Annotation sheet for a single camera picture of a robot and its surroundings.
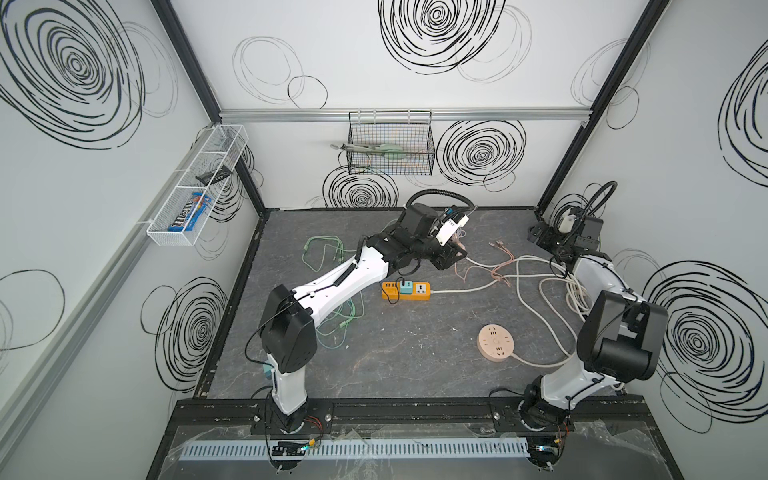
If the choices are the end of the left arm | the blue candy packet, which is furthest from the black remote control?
the end of the left arm

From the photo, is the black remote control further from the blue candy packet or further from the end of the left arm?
the end of the left arm

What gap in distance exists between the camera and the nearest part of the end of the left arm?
0.68m
